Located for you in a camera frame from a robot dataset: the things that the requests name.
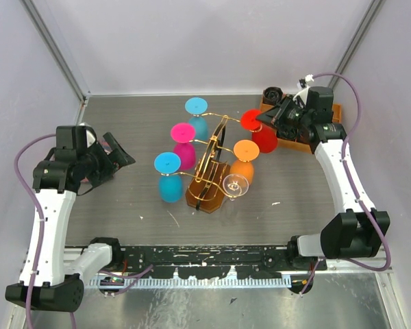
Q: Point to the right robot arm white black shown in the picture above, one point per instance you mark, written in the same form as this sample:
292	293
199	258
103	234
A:
358	229

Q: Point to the gold wire glass rack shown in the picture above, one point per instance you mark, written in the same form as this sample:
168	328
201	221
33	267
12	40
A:
202	184

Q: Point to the rear blue wine glass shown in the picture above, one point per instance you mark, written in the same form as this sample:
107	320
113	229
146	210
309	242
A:
197	106

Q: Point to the dark rolled cloth rear left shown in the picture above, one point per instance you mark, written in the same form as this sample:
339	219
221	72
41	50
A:
272	95

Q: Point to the wooden compartment tray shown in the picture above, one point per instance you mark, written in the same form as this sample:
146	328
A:
319	100

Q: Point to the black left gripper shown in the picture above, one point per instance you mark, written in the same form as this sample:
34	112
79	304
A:
119	156

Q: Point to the blue wine glass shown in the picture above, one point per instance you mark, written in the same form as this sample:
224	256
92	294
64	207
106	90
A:
197	106
170	185

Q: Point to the front blue wine glass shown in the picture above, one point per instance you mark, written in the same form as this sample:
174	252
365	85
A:
170	185

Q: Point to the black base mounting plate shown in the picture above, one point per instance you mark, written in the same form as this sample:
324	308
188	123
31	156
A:
215	261

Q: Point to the white slotted cable duct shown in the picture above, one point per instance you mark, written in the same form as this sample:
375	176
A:
230	282

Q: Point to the colourful packet under left gripper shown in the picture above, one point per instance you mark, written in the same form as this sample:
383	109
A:
105	145

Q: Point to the clear wine glass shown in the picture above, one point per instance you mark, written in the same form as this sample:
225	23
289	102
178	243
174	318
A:
235	185

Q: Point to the pink wine glass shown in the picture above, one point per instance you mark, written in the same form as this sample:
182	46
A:
183	134

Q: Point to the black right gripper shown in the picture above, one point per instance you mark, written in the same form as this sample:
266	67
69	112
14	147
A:
276	116

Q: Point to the orange wine glass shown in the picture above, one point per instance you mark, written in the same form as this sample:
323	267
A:
245	151

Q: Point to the red wine glass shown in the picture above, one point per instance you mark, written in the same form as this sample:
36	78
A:
263	136

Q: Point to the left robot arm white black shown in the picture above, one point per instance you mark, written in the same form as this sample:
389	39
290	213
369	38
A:
45	282

